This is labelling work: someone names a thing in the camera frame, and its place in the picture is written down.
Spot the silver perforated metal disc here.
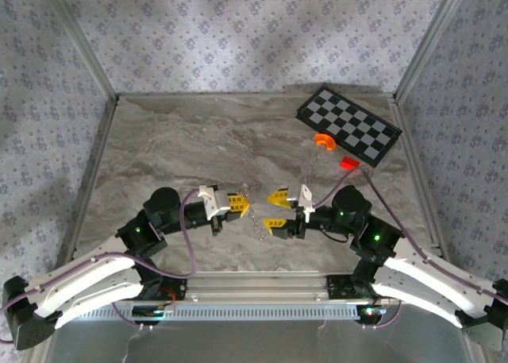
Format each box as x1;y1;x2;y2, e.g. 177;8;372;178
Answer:
248;208;267;244

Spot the black grey folded chessboard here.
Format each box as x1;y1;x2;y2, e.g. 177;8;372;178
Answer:
295;84;403;168

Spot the small controller board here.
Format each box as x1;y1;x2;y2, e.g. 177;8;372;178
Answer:
132;305;176;321
358;305;388;325

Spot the grey metal sheet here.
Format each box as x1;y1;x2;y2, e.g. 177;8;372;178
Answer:
43;319;475;363

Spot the thin black cable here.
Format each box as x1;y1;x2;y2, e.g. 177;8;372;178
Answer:
319;226;352;244

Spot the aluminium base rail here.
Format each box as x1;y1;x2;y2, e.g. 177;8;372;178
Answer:
43;270;473;303

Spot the orange half ring piece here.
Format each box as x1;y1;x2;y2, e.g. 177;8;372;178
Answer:
314;133;337;152

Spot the aluminium side rail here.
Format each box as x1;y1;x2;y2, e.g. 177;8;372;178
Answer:
59;95;120;275
391;94;454;272

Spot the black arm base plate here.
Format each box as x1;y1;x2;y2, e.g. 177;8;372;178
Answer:
158;274;188;302
325;274;402;300

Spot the grey slotted cable duct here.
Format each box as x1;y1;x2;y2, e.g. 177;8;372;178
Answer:
118;302;368;322

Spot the aluminium corner post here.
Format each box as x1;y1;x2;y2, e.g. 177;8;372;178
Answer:
392;0;475;102
38;0;121;102

